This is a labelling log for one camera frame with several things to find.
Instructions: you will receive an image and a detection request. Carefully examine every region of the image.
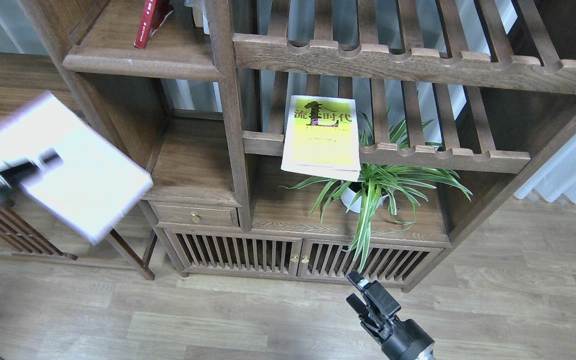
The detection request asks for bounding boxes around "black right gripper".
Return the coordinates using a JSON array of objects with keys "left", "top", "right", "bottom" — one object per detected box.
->
[{"left": 346, "top": 270, "right": 435, "bottom": 360}]

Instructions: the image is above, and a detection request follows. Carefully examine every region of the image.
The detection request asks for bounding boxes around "white paperback book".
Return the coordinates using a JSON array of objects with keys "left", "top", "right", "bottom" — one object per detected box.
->
[{"left": 0, "top": 92, "right": 153, "bottom": 245}]

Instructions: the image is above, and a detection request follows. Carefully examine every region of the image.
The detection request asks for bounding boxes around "yellow green book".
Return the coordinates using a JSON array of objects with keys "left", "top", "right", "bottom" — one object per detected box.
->
[{"left": 280, "top": 95, "right": 361, "bottom": 182}]

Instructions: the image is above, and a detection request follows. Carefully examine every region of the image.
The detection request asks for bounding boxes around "red book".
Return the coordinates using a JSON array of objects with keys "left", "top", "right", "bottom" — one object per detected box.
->
[{"left": 134, "top": 0, "right": 174, "bottom": 49}]

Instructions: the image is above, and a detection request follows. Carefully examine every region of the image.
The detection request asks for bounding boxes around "slatted wooden rack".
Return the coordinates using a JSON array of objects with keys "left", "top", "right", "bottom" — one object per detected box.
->
[{"left": 0, "top": 204, "right": 80, "bottom": 265}]

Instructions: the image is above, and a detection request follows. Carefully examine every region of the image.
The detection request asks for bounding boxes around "wooden side table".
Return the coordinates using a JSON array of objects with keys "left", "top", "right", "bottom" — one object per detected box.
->
[{"left": 0, "top": 52, "right": 157, "bottom": 280}]

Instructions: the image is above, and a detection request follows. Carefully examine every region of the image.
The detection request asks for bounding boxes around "white plant pot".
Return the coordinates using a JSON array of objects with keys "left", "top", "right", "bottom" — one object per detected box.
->
[{"left": 340, "top": 180, "right": 368, "bottom": 214}]

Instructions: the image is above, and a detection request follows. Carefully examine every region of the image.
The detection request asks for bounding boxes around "green spider plant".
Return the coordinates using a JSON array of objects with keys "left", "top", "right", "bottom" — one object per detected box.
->
[{"left": 283, "top": 111, "right": 473, "bottom": 273}]

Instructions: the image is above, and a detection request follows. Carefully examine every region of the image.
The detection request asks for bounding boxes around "brass drawer knob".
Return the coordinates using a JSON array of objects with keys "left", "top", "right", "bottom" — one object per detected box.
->
[{"left": 190, "top": 211, "right": 201, "bottom": 224}]

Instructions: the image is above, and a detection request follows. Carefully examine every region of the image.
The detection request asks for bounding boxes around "dark wooden bookshelf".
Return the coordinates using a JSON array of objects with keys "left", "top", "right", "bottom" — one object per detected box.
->
[{"left": 20, "top": 0, "right": 576, "bottom": 291}]

